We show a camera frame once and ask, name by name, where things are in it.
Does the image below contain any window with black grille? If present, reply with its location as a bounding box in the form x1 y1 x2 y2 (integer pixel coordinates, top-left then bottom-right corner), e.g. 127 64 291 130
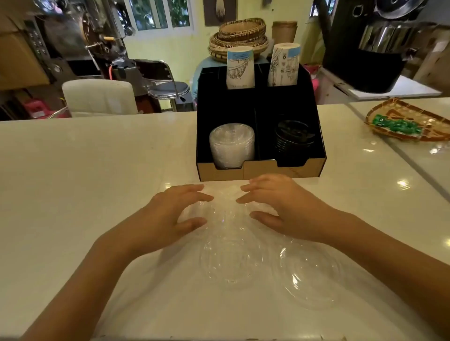
309 0 335 17

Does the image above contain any black coffee roaster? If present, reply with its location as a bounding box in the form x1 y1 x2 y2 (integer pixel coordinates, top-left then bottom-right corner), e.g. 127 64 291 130
322 0 438 94

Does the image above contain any person's right forearm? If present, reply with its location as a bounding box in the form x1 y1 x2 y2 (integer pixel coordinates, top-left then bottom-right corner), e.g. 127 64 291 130
323 205 450 338

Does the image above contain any person's right hand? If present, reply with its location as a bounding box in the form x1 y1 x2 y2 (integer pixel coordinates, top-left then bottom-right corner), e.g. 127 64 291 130
235 174 339 245

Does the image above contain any silver coffee roaster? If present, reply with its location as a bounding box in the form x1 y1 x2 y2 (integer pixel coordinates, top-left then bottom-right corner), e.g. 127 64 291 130
24 0 136 85

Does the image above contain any large brown cardboard box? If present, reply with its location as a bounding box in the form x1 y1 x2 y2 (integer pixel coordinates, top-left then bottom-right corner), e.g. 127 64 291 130
0 14 51 92

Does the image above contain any pile of green packets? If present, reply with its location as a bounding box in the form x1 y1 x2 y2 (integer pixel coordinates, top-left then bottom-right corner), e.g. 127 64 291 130
372 114 423 136

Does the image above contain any white framed window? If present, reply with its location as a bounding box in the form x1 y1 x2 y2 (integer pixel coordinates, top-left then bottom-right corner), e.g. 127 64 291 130
123 0 195 31

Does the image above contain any woven bamboo tray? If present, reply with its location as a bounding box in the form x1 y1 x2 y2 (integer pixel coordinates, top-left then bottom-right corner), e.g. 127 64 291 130
364 97 450 142

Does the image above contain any metal stool with backrest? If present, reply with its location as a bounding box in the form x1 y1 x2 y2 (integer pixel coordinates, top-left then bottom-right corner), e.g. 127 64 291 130
135 59 190 112

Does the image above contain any transparent plastic lid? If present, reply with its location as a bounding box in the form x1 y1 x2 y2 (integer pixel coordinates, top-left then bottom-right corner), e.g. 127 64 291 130
179 188 282 241
277 242 342 311
199 228 265 289

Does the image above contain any stack of black lids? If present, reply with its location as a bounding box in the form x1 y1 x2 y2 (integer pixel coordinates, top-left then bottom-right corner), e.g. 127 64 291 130
274 120 316 166

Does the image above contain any white padded chair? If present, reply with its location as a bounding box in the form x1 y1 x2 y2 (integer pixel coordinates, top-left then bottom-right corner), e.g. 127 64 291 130
61 79 139 118

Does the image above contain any paper cup stack building print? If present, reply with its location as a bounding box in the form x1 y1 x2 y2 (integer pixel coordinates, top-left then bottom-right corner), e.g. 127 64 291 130
268 42 301 88

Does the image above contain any pink gas cylinder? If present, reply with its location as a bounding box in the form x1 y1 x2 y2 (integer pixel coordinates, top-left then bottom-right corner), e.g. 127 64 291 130
23 99 68 119
304 63 321 93

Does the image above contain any blue cloth covered table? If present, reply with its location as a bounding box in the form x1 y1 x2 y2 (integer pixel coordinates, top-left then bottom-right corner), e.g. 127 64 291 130
189 56 271 106

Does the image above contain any white cabinet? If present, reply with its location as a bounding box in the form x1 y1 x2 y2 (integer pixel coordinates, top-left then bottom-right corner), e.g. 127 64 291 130
318 67 443 105

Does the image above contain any black cardboard organizer box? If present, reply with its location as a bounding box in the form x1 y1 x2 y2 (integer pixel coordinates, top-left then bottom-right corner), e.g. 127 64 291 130
195 63 328 182

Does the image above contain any person's left hand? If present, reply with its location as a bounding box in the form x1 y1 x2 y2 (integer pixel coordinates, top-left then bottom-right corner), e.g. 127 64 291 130
95 184 214 262

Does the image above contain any stack of woven baskets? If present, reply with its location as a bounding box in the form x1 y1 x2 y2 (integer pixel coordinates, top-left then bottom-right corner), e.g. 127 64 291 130
208 17 270 64

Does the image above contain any brown spoon wall picture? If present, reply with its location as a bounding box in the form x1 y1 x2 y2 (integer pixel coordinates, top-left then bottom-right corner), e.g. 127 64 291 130
202 0 238 27

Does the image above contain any stack of transparent lids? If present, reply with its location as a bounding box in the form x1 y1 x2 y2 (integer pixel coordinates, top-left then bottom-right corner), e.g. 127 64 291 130
209 123 256 170

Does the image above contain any person's left forearm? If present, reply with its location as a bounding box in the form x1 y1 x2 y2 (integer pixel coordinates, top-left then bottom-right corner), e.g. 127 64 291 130
21 235 138 341

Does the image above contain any paper cup stack boat print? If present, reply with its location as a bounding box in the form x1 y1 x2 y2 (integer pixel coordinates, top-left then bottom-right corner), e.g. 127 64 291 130
226 46 255 90

